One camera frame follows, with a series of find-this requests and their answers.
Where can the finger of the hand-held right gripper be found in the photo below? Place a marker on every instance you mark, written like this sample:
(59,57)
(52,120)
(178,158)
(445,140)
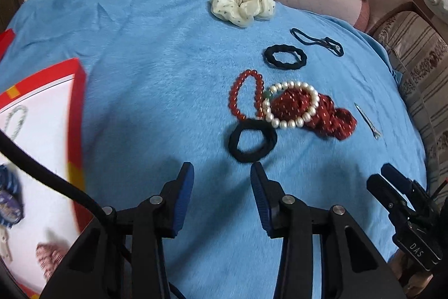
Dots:
(397,176)
(385,195)

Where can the cream dotted scrunchie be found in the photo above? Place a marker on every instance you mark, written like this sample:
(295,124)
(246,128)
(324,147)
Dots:
(227,6)

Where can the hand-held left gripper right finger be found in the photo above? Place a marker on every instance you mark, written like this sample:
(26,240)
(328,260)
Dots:
(259,187)

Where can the dark red dotted scrunchie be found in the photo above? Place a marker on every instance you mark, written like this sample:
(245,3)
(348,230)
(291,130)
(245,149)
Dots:
(332,124)

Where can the silver hair clip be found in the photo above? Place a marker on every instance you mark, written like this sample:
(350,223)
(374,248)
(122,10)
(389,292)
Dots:
(365,120)

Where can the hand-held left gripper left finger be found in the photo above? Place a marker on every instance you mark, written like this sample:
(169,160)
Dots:
(185,187)

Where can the blue blanket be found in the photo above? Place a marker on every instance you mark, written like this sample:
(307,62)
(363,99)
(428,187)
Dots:
(157,74)

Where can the red box lid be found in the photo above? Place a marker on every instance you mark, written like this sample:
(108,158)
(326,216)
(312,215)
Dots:
(5,41)

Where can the red checked scrunchie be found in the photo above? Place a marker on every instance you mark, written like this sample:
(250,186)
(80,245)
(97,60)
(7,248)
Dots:
(49,257)

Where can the brown striped cushion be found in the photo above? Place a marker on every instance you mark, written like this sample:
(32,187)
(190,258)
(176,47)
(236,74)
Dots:
(420,50)

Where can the red jewelry box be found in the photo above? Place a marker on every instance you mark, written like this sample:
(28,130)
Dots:
(45,124)

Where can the blue striped wristwatch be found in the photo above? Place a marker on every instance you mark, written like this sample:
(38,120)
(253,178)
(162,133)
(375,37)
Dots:
(10,208)

